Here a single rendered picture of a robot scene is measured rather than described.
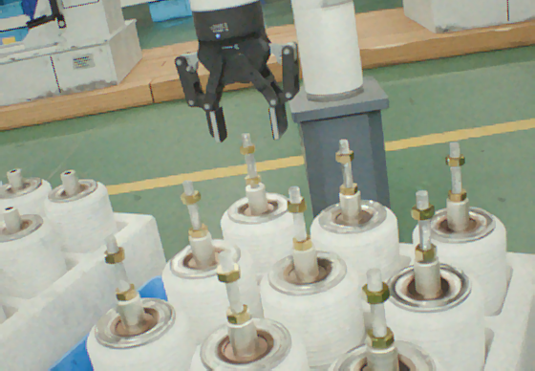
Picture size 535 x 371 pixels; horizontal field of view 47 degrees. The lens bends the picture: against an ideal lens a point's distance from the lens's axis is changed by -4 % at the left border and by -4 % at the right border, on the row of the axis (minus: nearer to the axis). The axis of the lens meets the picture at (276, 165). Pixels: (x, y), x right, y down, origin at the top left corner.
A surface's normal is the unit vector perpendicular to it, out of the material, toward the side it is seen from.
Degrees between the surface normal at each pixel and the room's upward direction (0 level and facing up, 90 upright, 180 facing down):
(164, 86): 90
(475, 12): 90
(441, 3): 90
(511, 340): 0
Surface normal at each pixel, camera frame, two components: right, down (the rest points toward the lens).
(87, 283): 0.90, 0.02
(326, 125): 0.03, 0.36
